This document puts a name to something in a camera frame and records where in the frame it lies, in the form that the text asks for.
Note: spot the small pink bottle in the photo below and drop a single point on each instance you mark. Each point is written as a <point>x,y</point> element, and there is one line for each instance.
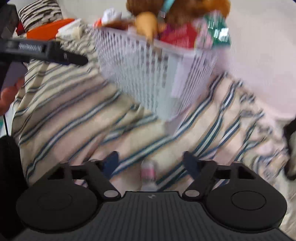
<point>148,176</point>

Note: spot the zebra striped cushion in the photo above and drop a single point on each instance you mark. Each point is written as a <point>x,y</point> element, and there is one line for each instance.
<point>39,13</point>

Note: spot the green white packet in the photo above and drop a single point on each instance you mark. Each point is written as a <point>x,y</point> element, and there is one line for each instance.
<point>212,31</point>

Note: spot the white embossed pillow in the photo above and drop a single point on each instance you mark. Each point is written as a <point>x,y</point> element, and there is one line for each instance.
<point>262,53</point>

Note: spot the striped beige blue cloth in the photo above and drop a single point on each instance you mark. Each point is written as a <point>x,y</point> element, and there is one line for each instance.
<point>72,114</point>

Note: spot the dark red foil packet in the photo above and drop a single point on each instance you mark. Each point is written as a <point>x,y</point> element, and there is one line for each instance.
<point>184,36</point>

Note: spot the orange box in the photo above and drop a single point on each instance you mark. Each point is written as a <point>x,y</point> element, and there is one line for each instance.
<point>48,31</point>

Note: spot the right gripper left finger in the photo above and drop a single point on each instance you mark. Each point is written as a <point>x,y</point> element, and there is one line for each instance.
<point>99,174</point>

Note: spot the brown teddy bear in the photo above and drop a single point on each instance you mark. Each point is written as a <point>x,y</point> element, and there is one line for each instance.
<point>174,13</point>

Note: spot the person's left hand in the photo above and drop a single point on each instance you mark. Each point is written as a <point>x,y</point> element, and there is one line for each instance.
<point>8,95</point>

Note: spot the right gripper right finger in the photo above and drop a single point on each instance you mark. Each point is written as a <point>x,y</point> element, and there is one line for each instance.
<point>202,172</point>

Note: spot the white crumpled wrapper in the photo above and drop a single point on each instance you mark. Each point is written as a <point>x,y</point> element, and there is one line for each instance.
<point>109,16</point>

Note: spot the white perforated plastic basket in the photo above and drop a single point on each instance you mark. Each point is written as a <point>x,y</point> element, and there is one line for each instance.
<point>162,78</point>

